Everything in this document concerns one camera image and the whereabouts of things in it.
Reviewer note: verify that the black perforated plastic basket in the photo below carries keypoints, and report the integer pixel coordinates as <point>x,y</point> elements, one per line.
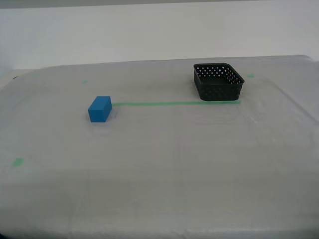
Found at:
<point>219,92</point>

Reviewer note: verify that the blue rectangular block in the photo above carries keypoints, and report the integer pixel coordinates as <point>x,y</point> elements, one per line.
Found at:
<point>98,114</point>

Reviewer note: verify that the long green tape strip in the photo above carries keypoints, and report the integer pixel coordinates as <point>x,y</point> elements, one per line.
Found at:
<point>174,103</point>

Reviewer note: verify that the white table cover cloth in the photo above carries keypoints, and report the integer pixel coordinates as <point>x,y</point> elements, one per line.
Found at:
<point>159,161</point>

